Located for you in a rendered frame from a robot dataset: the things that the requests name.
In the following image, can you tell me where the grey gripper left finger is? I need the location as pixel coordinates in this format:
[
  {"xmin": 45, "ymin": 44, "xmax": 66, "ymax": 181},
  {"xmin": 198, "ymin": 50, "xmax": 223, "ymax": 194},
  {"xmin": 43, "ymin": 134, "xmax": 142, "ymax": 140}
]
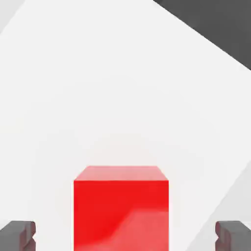
[{"xmin": 0, "ymin": 221, "xmax": 37, "ymax": 251}]

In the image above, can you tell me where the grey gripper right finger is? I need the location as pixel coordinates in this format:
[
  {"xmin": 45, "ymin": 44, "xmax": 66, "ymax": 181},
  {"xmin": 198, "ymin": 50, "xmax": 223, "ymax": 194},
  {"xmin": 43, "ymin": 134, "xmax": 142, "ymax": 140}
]
[{"xmin": 215, "ymin": 221, "xmax": 251, "ymax": 251}]

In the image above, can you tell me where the small red cube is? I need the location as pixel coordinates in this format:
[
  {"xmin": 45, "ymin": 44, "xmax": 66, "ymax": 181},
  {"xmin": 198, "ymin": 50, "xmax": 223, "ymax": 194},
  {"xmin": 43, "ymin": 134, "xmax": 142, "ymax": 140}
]
[{"xmin": 73, "ymin": 165, "xmax": 170, "ymax": 251}]

